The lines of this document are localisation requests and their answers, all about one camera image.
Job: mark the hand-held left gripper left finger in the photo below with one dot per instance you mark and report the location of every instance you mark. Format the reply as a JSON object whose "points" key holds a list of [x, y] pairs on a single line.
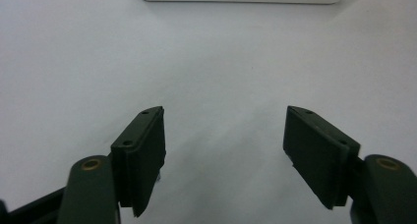
{"points": [[139, 161]]}

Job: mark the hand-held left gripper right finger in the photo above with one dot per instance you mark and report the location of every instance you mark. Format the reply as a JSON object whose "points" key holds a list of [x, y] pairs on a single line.
{"points": [[319, 161]]}

